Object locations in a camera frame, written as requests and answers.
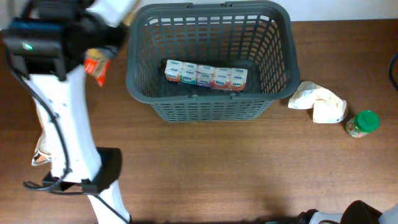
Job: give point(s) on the tissue packets multipack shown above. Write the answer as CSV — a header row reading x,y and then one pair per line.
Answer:
x,y
219,78

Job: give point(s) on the grey plastic shopping basket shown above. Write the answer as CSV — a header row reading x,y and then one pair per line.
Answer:
x,y
255,35

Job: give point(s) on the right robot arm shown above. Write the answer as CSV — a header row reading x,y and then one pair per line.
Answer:
x,y
358,212

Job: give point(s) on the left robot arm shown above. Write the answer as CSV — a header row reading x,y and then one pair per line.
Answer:
x,y
46,45

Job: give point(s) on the cream paper bag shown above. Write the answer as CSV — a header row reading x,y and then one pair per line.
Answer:
x,y
327,107

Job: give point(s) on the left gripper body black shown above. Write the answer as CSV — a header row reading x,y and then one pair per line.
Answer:
x,y
99,35

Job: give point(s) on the red orange pasta packet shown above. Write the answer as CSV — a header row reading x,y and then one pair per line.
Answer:
x,y
96,64

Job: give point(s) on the green lid glass jar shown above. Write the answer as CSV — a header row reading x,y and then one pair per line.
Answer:
x,y
362,124

